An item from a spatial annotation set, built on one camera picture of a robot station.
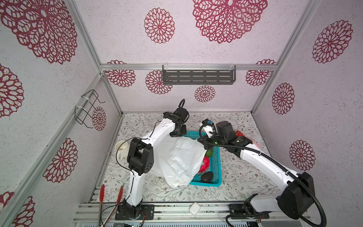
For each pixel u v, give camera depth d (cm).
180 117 68
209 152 90
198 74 90
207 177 81
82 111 74
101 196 79
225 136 59
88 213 75
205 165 83
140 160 53
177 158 80
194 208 76
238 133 100
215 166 91
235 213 73
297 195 40
